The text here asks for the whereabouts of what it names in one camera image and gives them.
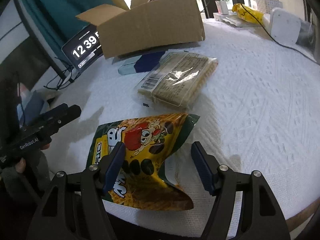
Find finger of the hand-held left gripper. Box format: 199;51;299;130
37;103;82;133

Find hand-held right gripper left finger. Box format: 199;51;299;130
26;142;126;240

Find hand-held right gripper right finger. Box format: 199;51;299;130
191;141;290;240

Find green yellow cartoon snack bag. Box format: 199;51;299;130
86;113;200;210

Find clear wafer biscuit pack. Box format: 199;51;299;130
137;51;218;110

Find dark blue clear packet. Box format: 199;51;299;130
117;51;166;76

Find brown cardboard box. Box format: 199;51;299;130
76;0;206;59

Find person's left hand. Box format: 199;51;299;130
14;158;26;173

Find black digital clock display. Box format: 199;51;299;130
62;24;103;70

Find teal curtain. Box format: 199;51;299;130
16;0;118;45

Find white power strip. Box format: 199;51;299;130
214;12;250;27

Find yellow plastic bag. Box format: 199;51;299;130
231;3;265;23

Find white charger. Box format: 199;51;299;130
215;0;229;15

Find white box device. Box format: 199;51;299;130
262;7;302;43

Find white plastic basket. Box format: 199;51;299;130
254;0;283;14

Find black clock cables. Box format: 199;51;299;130
44;57;82;90

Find black cable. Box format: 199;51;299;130
240;4;320;67

